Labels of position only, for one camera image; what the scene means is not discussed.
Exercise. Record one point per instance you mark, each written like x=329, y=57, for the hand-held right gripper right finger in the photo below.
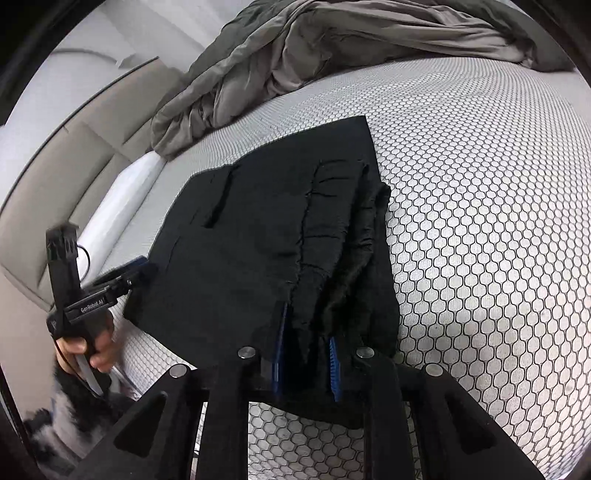
x=334, y=369

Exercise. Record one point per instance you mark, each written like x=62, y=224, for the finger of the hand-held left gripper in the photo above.
x=136, y=281
x=134, y=265

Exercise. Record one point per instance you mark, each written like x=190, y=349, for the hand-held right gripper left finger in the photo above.
x=279, y=350

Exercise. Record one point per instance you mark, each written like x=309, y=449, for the black pants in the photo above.
x=258, y=221

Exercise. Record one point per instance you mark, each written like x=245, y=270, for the person's left forearm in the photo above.
x=69, y=415

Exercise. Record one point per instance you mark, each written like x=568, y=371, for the person's left hand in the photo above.
x=104, y=355

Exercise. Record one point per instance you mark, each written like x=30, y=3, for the white pillow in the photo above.
x=124, y=198

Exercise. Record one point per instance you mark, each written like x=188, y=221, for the beige padded headboard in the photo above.
x=55, y=184

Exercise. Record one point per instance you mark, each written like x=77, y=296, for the grey duvet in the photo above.
x=323, y=41

